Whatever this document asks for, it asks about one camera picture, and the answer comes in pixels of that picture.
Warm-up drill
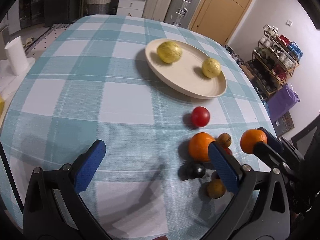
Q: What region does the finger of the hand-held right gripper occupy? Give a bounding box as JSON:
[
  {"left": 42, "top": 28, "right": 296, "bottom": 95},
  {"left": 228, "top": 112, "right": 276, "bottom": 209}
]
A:
[
  {"left": 253, "top": 142, "right": 295, "bottom": 178},
  {"left": 257, "top": 127, "right": 284, "bottom": 153}
]

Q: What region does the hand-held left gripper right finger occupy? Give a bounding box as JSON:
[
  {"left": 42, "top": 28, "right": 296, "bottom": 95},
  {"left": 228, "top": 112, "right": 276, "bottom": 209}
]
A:
[{"left": 200, "top": 141, "right": 290, "bottom": 240}]

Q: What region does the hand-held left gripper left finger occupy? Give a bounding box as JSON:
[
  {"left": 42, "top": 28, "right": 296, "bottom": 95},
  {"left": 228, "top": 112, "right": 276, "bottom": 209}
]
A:
[{"left": 23, "top": 140, "right": 110, "bottom": 240}]

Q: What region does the small orange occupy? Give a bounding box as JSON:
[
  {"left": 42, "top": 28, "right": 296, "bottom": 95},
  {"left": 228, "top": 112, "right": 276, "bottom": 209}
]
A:
[{"left": 240, "top": 129, "right": 268, "bottom": 154}]

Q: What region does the small yellow-brown fruit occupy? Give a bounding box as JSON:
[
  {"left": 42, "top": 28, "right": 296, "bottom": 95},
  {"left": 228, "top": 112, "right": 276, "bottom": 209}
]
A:
[{"left": 206, "top": 179, "right": 227, "bottom": 199}]

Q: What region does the dark plum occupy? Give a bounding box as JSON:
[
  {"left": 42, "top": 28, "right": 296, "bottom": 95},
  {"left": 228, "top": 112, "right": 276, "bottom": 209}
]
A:
[{"left": 188, "top": 162, "right": 207, "bottom": 180}]

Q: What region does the small brown fruit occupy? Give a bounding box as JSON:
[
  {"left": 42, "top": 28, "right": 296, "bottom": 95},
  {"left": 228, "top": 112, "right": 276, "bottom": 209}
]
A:
[{"left": 217, "top": 133, "right": 232, "bottom": 148}]

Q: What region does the large orange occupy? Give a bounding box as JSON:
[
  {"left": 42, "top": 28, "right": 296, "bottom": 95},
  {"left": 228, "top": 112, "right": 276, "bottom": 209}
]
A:
[{"left": 188, "top": 132, "right": 216, "bottom": 162}]

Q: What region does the large red tomato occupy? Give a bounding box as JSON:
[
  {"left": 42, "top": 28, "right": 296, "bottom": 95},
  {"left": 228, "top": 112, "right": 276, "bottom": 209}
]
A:
[{"left": 191, "top": 106, "right": 210, "bottom": 128}]

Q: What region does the cream round plate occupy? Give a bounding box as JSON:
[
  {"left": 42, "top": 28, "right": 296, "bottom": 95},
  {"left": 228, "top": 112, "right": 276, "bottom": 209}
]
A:
[{"left": 144, "top": 39, "right": 227, "bottom": 100}]

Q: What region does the dark patterned doormat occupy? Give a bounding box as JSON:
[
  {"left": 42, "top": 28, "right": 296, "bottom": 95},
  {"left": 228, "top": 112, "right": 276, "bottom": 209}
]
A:
[{"left": 275, "top": 111, "right": 295, "bottom": 137}]

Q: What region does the purple bag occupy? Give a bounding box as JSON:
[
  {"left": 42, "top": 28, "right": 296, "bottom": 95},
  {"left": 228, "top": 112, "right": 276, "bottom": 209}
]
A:
[{"left": 267, "top": 84, "right": 300, "bottom": 123}]

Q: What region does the blue white checked tablecloth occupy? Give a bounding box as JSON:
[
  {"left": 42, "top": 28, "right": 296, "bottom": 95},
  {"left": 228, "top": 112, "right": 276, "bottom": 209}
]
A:
[{"left": 0, "top": 14, "right": 278, "bottom": 240}]

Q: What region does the wooden shoe rack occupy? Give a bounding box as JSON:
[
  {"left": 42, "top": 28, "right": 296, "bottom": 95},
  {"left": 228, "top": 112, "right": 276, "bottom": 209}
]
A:
[{"left": 251, "top": 24, "right": 303, "bottom": 100}]

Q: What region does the pile of shoes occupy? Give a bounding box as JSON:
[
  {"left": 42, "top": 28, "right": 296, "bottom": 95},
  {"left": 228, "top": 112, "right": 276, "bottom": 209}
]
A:
[{"left": 224, "top": 45, "right": 247, "bottom": 67}]

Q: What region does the small yellow guava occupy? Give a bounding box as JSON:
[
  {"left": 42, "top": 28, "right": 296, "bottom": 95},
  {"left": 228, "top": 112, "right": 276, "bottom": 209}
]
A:
[{"left": 202, "top": 58, "right": 221, "bottom": 78}]

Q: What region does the large yellow guava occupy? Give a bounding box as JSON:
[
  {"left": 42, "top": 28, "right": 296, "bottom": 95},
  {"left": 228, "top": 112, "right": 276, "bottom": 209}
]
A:
[{"left": 157, "top": 41, "right": 182, "bottom": 64}]

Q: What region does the white paper towel roll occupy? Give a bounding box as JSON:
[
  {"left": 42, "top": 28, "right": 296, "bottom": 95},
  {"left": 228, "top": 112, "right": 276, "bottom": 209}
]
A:
[{"left": 4, "top": 36, "right": 28, "bottom": 76}]

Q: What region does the wooden door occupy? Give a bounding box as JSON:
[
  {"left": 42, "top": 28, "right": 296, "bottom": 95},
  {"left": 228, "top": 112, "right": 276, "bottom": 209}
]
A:
[{"left": 188, "top": 0, "right": 263, "bottom": 46}]

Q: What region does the wicker basket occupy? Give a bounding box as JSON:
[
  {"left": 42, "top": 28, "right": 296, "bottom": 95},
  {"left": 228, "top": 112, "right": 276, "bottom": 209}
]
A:
[{"left": 86, "top": 0, "right": 113, "bottom": 15}]

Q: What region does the silver suitcase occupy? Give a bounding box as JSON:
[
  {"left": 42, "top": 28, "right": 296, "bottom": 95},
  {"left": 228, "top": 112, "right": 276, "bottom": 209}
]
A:
[{"left": 164, "top": 0, "right": 201, "bottom": 29}]

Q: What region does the dark glass cabinet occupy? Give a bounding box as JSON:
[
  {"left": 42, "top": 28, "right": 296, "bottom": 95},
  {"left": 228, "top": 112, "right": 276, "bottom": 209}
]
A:
[{"left": 7, "top": 0, "right": 80, "bottom": 28}]

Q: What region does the beige suitcase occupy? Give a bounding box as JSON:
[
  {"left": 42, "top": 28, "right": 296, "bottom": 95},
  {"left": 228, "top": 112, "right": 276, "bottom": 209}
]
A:
[{"left": 142, "top": 0, "right": 177, "bottom": 22}]

